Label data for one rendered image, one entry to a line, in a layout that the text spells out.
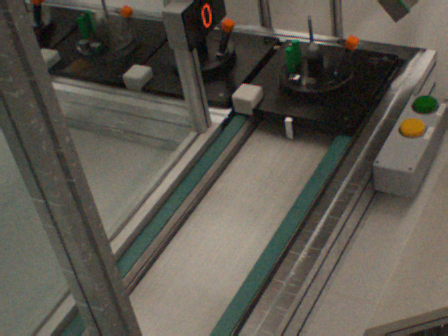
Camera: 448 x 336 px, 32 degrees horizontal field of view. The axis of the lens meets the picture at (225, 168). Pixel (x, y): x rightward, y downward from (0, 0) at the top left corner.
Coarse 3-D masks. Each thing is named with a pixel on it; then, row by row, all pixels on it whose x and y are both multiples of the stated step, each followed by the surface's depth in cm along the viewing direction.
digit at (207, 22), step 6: (204, 0) 123; (210, 0) 125; (198, 6) 122; (204, 6) 124; (210, 6) 125; (198, 12) 122; (204, 12) 124; (210, 12) 126; (198, 18) 123; (204, 18) 124; (210, 18) 126; (204, 24) 125; (210, 24) 126; (204, 30) 125
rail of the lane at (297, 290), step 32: (416, 64) 149; (384, 96) 141; (384, 128) 134; (352, 160) 129; (352, 192) 123; (320, 224) 120; (352, 224) 125; (288, 256) 115; (320, 256) 115; (288, 288) 110; (320, 288) 118; (256, 320) 107; (288, 320) 109
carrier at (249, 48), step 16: (208, 48) 158; (240, 48) 160; (256, 48) 159; (272, 48) 159; (208, 64) 154; (224, 64) 153; (240, 64) 155; (256, 64) 154; (208, 80) 153; (224, 80) 152; (240, 80) 151; (208, 96) 148; (224, 96) 147
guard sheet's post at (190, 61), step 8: (184, 56) 131; (192, 56) 132; (184, 64) 132; (192, 64) 132; (192, 72) 133; (200, 72) 135; (192, 80) 134; (200, 80) 136; (192, 88) 135; (200, 88) 137; (192, 96) 136; (200, 96) 137; (192, 104) 137; (200, 104) 138; (200, 112) 138; (208, 112) 141; (200, 120) 139; (208, 120) 141; (200, 128) 141
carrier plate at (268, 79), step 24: (336, 48) 154; (264, 72) 152; (360, 72) 147; (384, 72) 145; (264, 96) 145; (288, 96) 144; (336, 96) 142; (360, 96) 141; (312, 120) 138; (336, 120) 136; (360, 120) 137
